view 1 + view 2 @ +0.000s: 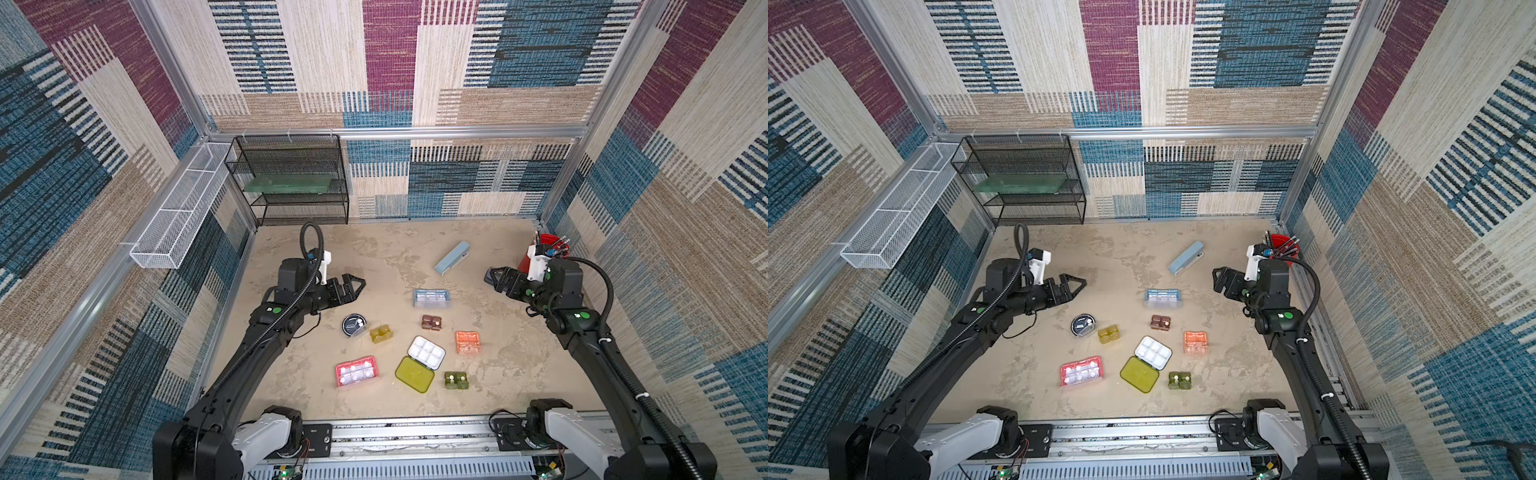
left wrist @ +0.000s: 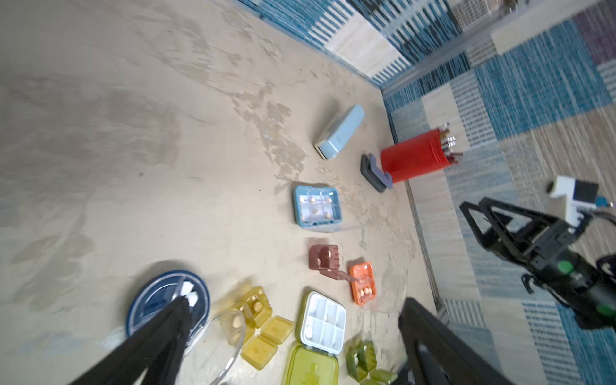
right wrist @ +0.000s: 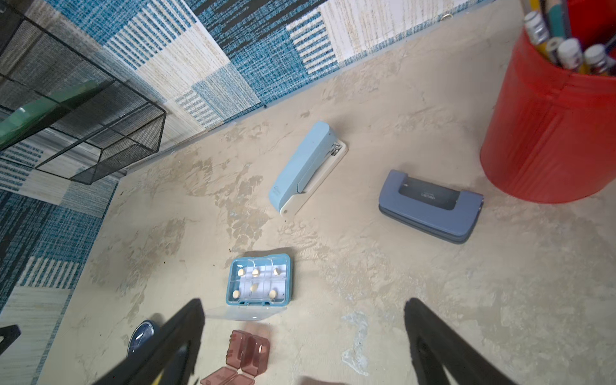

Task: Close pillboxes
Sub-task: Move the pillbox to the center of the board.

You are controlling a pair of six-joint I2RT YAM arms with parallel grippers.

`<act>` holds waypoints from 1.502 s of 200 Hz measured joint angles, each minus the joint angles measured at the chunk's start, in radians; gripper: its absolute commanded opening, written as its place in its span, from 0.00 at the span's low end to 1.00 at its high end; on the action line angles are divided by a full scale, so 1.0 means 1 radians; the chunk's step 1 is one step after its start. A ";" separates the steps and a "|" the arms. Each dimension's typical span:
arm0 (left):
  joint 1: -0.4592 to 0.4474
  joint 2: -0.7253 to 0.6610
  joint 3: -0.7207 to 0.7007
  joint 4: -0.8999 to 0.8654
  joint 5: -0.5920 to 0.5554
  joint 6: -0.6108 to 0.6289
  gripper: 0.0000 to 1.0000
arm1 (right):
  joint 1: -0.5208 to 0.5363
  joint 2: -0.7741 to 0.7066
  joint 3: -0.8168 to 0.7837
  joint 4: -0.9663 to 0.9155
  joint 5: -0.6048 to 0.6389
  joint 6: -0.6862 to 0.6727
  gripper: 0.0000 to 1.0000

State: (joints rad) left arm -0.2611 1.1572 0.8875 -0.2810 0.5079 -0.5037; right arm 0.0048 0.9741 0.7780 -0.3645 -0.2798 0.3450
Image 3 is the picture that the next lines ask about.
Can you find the black wire mesh shelf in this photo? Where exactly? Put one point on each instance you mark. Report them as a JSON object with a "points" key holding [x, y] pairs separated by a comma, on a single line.
{"points": [[111, 131]]}

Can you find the round dark blue pillbox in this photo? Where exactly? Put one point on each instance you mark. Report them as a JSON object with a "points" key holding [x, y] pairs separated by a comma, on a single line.
{"points": [[141, 335]]}

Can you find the light blue stapler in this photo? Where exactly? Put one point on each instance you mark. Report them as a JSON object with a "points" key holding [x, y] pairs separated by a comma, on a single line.
{"points": [[311, 164]]}

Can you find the red pen cup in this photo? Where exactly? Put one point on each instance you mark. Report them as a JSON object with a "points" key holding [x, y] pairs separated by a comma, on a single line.
{"points": [[552, 134]]}

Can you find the blue six-compartment pillbox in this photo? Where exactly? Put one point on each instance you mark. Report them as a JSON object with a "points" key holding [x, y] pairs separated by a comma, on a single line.
{"points": [[257, 289]]}

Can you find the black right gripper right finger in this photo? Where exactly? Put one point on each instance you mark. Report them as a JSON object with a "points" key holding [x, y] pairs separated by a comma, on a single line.
{"points": [[438, 353]]}

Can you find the maroon two-compartment pillbox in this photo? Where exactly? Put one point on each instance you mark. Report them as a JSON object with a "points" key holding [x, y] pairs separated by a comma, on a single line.
{"points": [[247, 358]]}

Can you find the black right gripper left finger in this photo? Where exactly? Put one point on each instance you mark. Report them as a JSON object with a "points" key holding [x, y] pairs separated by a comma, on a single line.
{"points": [[169, 357]]}

